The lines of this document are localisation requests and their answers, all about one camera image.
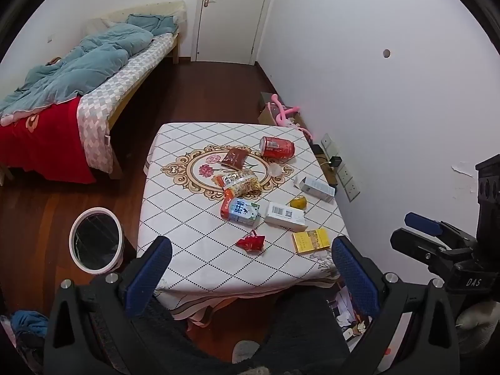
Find white round trash bin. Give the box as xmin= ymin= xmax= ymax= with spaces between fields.
xmin=69 ymin=207 xmax=137 ymax=275

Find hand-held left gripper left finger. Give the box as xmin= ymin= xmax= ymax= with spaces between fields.
xmin=43 ymin=235 xmax=173 ymax=375

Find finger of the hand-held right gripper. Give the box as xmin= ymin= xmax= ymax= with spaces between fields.
xmin=404 ymin=212 xmax=476 ymax=248
xmin=390 ymin=227 xmax=458 ymax=279

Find white and blue long box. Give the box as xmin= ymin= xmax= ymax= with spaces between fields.
xmin=294 ymin=175 xmax=337 ymax=203

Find blue and white milk carton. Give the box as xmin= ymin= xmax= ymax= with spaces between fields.
xmin=220 ymin=196 xmax=260 ymax=227

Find red blanket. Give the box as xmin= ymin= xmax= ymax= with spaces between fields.
xmin=0 ymin=96 xmax=96 ymax=185

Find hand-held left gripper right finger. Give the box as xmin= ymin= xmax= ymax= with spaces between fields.
xmin=331 ymin=235 xmax=459 ymax=375

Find yellow cardboard box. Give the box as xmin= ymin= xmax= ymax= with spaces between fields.
xmin=292 ymin=227 xmax=332 ymax=256

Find grey slipper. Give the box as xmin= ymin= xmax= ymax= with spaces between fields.
xmin=232 ymin=340 xmax=261 ymax=365

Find paper clutter pile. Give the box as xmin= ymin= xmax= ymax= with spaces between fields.
xmin=328 ymin=285 xmax=376 ymax=344

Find crumpled red wrapper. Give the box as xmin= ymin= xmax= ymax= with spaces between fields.
xmin=235 ymin=230 xmax=266 ymax=254

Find brown cardboard box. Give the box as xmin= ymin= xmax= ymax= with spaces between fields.
xmin=258 ymin=92 xmax=305 ymax=128

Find grey checkered bed sheet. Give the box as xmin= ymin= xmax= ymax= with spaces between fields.
xmin=76 ymin=33 xmax=174 ymax=173

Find brown sauce sachet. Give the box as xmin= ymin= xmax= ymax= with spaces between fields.
xmin=219 ymin=147 xmax=248 ymax=171

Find white cardboard box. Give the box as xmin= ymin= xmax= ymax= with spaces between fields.
xmin=264 ymin=201 xmax=307 ymax=232

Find white door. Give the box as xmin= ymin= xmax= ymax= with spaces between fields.
xmin=191 ymin=0 xmax=280 ymax=65

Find white diamond-pattern tablecloth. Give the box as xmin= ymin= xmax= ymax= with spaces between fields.
xmin=137 ymin=123 xmax=348 ymax=327

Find pink plastic toy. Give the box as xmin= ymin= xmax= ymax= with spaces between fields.
xmin=269 ymin=94 xmax=313 ymax=138

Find person's right hand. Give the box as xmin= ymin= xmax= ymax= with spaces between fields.
xmin=455 ymin=299 xmax=500 ymax=346

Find dark clothes pile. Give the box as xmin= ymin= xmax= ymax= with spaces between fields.
xmin=0 ymin=330 xmax=44 ymax=375

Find blue cloth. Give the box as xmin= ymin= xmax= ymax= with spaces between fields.
xmin=10 ymin=310 xmax=49 ymax=344

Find person's dark trousers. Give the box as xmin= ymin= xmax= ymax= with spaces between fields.
xmin=131 ymin=285 xmax=352 ymax=375

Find light blue duvet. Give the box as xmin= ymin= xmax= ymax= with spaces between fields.
xmin=0 ymin=13 xmax=178 ymax=126

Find clear peanut snack packet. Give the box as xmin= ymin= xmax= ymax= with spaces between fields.
xmin=213 ymin=169 xmax=262 ymax=200

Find red drink can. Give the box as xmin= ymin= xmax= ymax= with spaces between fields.
xmin=260 ymin=136 xmax=295 ymax=159

